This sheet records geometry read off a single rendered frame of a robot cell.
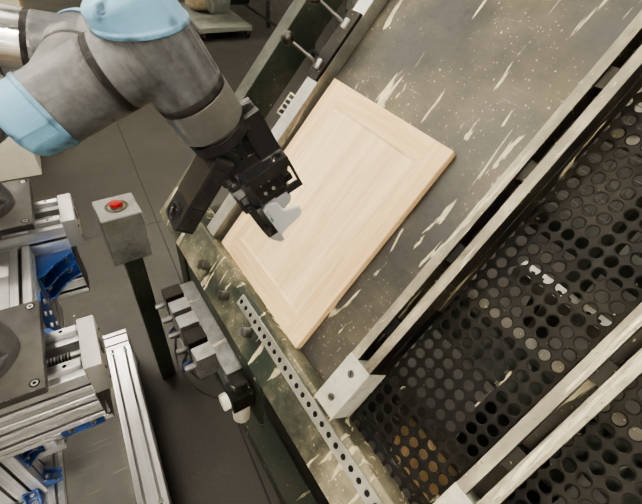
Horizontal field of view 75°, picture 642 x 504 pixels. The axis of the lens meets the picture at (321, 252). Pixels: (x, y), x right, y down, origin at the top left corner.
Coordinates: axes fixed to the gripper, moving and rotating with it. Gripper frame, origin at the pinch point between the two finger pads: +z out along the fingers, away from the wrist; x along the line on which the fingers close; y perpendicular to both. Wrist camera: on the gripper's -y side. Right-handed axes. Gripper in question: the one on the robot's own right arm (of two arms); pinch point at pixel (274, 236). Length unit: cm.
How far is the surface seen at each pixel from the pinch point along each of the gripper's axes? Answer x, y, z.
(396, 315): -7.7, 10.0, 29.0
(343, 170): 31.2, 21.7, 27.3
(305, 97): 56, 27, 21
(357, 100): 42, 35, 21
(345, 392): -11.7, -6.7, 35.9
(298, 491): -3, -45, 106
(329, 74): 57, 35, 19
